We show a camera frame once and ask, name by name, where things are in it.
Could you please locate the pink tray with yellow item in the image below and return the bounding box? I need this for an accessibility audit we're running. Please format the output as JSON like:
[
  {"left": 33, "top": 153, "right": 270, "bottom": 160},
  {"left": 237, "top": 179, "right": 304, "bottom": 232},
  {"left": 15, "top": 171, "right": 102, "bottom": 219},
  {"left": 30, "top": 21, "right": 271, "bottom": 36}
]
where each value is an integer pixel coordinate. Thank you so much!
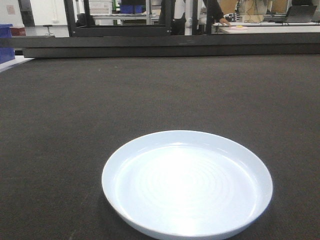
[{"left": 228, "top": 25, "right": 248, "bottom": 31}]

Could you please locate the light blue round plate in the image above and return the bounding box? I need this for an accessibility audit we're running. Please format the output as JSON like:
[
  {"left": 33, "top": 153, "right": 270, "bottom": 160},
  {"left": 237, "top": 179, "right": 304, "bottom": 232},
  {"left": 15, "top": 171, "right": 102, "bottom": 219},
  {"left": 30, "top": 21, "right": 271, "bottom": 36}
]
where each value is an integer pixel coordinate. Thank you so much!
[{"left": 101, "top": 130, "right": 273, "bottom": 240}]

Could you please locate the black fabric table mat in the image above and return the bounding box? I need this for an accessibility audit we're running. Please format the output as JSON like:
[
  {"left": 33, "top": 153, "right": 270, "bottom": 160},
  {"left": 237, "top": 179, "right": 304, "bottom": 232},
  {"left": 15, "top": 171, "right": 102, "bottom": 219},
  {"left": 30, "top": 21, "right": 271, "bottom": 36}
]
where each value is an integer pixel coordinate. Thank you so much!
[{"left": 0, "top": 55, "right": 320, "bottom": 240}]

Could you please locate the white background table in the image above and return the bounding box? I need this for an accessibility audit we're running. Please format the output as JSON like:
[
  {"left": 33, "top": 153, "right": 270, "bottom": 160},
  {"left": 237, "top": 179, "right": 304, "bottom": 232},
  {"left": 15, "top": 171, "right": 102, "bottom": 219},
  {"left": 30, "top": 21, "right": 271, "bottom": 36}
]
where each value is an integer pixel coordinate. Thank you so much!
[{"left": 211, "top": 22, "right": 320, "bottom": 34}]

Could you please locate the person in dark clothes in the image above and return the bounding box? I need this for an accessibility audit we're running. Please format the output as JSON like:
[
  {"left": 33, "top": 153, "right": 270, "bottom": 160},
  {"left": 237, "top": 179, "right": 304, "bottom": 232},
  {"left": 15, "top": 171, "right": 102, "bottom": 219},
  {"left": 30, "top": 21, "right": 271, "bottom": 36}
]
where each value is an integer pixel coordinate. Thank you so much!
[{"left": 158, "top": 0, "right": 232, "bottom": 36}]

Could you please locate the black stool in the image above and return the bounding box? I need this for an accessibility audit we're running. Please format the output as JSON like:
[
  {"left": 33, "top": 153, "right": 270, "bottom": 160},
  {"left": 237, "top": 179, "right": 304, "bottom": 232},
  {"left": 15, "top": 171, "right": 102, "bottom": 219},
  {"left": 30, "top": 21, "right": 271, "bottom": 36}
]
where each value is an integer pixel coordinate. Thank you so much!
[{"left": 43, "top": 24, "right": 54, "bottom": 36}]

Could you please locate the blue plastic crate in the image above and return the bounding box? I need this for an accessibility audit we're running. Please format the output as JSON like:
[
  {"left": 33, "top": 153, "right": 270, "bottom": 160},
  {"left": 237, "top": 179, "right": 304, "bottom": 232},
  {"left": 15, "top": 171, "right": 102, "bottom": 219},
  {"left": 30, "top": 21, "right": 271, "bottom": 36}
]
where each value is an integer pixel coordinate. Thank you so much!
[{"left": 0, "top": 23, "right": 15, "bottom": 64}]

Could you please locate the red box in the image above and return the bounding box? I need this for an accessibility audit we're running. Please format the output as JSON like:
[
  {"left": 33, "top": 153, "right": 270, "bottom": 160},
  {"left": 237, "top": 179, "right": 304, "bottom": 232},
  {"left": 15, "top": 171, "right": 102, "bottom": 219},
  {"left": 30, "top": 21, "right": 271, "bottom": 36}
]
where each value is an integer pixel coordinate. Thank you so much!
[{"left": 10, "top": 26, "right": 26, "bottom": 37}]

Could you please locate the black laptop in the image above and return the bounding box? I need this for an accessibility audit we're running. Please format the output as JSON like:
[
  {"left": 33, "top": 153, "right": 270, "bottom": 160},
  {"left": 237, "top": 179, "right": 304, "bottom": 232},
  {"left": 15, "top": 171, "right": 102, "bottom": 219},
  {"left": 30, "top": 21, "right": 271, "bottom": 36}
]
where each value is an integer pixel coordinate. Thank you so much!
[{"left": 284, "top": 5, "right": 317, "bottom": 23}]

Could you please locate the black metal frame rack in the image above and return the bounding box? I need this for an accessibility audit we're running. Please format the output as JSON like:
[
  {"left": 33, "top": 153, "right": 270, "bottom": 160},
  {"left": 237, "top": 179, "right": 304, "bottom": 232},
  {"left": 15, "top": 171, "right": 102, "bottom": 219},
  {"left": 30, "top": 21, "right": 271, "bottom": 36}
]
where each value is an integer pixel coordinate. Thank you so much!
[{"left": 64, "top": 0, "right": 171, "bottom": 37}]

